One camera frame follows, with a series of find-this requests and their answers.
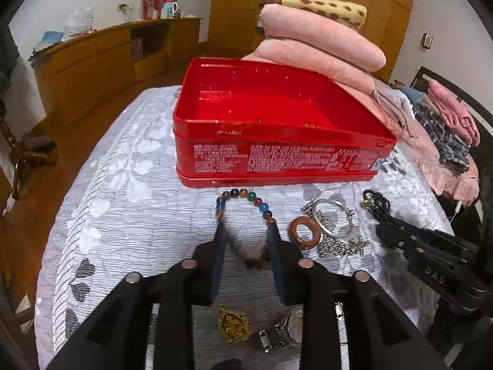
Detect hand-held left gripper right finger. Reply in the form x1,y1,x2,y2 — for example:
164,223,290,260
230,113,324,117
266,221,449,370

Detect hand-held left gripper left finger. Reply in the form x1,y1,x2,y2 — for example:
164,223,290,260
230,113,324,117
46,221,228,370

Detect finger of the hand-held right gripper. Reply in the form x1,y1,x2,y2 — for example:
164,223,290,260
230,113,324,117
375,224,414,259
387,219,478,251

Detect black bead necklace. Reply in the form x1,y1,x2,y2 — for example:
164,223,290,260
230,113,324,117
362,189,393,224

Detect silver bangle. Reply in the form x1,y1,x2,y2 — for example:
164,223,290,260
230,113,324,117
310,199,356,237

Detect colourful bead bracelet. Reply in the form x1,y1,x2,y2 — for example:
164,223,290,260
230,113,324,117
214,188,279,271

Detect silver wristwatch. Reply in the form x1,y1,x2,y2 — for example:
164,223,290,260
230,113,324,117
258,302,345,353

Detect red tin box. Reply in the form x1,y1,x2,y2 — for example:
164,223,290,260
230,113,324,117
172,57,398,189

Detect gold pendant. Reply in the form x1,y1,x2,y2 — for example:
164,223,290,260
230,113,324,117
218,304,252,343

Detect pink blanket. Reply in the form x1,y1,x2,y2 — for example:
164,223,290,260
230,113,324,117
242,54,480,207

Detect grey leaf-print bedspread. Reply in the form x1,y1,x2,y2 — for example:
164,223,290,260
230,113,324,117
35,85,455,370

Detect blue plaid cloth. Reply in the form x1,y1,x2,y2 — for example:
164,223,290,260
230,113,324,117
414,96,472,170

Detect pink folded clothes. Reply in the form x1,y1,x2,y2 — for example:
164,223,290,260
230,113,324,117
427,79,482,147

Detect light blue cloth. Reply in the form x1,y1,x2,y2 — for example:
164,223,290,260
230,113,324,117
401,85,422,103

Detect stack of pink blankets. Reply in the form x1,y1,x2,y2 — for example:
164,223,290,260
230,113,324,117
259,4,387,72

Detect wooden sideboard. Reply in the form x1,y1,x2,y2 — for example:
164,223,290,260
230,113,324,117
29,17,203,124

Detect yellow spotted blanket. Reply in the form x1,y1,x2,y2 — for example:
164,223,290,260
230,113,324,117
279,0,368,31

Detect wooden wardrobe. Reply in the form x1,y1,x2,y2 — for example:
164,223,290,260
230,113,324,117
208,0,414,81

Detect white plastic bag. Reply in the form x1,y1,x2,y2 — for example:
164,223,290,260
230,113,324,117
62,8,95,41

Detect dark hanging clothes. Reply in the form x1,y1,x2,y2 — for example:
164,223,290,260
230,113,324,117
0,23,20,97

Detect brown wooden ring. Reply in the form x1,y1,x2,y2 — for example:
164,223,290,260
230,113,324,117
289,217,321,249

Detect silver chain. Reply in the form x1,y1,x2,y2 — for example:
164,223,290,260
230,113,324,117
302,200,370,258

